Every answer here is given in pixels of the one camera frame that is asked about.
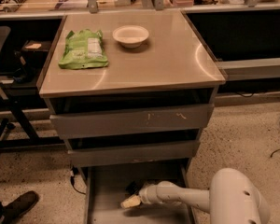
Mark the grey top drawer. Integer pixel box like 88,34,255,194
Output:
50,104,214,139

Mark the green snack bag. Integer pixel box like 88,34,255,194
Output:
58,29,108,70

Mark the grey drawer cabinet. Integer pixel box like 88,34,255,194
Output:
36,9,227,224

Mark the grey middle drawer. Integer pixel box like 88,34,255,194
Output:
68,140,200,167

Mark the black shoe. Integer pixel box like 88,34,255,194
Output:
1,191,39,224

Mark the grey open bottom drawer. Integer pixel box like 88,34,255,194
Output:
84,161,195,224

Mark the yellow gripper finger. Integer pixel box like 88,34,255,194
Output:
120,194,141,209

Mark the black box with label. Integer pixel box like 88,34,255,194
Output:
21,40,51,68

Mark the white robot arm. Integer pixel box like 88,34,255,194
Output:
120,168,271,224

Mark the dark blue rxbar wrapper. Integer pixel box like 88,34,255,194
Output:
125,181,144,195

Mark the white paper bowl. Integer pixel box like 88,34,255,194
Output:
112,25,149,49

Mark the black cable under cabinet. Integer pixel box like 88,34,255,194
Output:
69,166,87,196

